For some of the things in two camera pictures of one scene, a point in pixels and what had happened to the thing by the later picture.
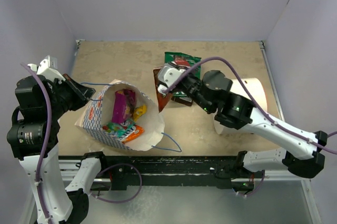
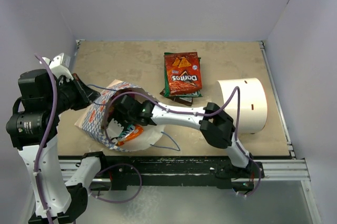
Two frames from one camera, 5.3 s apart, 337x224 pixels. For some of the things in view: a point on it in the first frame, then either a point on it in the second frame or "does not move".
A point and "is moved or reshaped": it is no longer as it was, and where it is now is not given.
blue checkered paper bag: (98, 110) does not move
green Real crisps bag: (191, 63) is moved or reshaped
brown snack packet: (181, 97) does not move
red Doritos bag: (161, 100) is moved or reshaped
